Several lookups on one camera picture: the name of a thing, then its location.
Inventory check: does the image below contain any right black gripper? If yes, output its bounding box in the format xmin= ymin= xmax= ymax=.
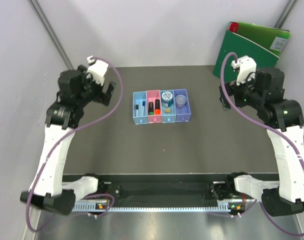
xmin=219 ymin=69 xmax=263 ymax=110

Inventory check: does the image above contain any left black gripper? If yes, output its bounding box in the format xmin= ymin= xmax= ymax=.
xmin=76 ymin=65 xmax=115 ymax=107

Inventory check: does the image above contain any green ring binder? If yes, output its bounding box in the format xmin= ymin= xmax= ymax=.
xmin=212 ymin=29 xmax=280 ymax=78

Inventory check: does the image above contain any light blue drawer bin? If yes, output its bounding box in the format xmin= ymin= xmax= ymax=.
xmin=132 ymin=91 xmax=149 ymax=125

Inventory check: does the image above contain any blue white marker pen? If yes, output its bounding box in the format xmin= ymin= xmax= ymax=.
xmin=141 ymin=100 xmax=146 ymax=117

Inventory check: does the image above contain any clear paper clip jar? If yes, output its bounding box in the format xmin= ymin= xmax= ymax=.
xmin=175 ymin=94 xmax=187 ymax=109

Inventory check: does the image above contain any green black highlighter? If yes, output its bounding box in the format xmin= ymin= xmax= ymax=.
xmin=148 ymin=102 xmax=154 ymax=115

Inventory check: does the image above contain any blue round tub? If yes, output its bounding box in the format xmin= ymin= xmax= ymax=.
xmin=160 ymin=90 xmax=174 ymax=108

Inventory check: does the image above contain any orange black highlighter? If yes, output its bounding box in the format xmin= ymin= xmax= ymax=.
xmin=154 ymin=99 xmax=161 ymax=115

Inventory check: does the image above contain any black white marker pen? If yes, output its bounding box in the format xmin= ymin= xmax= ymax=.
xmin=134 ymin=104 xmax=139 ymax=117

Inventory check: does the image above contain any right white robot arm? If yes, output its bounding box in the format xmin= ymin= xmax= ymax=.
xmin=219 ymin=67 xmax=304 ymax=217

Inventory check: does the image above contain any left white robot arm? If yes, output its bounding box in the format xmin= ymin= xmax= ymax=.
xmin=20 ymin=61 xmax=116 ymax=215

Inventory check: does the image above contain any light green folder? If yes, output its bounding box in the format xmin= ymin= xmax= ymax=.
xmin=236 ymin=22 xmax=291 ymax=56

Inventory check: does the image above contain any purple drawer bin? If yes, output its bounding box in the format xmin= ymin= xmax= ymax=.
xmin=173 ymin=88 xmax=192 ymax=123

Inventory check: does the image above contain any pink drawer bin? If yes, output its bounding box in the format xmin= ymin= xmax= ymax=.
xmin=147 ymin=90 xmax=162 ymax=124

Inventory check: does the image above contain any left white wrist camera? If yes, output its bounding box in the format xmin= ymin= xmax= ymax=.
xmin=86 ymin=55 xmax=109 ymax=87

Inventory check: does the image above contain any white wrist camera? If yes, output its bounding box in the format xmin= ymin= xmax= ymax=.
xmin=86 ymin=55 xmax=109 ymax=87
xmin=231 ymin=55 xmax=257 ymax=86

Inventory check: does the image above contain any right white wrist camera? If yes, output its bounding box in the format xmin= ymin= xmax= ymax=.
xmin=231 ymin=55 xmax=257 ymax=86

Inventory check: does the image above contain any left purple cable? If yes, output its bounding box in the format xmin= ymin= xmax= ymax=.
xmin=25 ymin=56 xmax=125 ymax=233

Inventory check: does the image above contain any purple cable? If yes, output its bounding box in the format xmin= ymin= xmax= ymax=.
xmin=25 ymin=56 xmax=125 ymax=233
xmin=219 ymin=51 xmax=304 ymax=237

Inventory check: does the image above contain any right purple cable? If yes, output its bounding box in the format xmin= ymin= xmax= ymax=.
xmin=219 ymin=51 xmax=304 ymax=237

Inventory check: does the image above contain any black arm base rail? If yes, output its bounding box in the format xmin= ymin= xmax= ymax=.
xmin=101 ymin=173 xmax=242 ymax=207

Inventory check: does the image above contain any grey slotted cable duct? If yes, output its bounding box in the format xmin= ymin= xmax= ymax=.
xmin=72 ymin=199 xmax=246 ymax=213

